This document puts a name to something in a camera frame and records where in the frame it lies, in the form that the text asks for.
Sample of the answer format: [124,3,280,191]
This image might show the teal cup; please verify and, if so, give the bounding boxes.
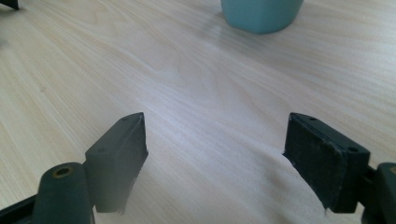
[219,0,305,35]

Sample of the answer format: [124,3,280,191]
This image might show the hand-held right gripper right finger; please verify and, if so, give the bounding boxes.
[282,112,372,216]

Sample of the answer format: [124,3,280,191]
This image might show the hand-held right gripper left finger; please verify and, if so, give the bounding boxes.
[84,111,149,216]

